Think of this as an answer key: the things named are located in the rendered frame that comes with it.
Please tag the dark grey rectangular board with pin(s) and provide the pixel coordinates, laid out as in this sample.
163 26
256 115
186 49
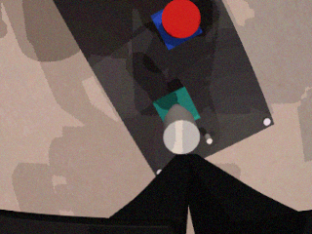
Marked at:
144 52

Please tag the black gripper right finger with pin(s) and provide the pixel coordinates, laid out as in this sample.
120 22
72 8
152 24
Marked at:
222 204

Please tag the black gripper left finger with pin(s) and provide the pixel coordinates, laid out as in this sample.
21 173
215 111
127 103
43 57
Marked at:
161 208

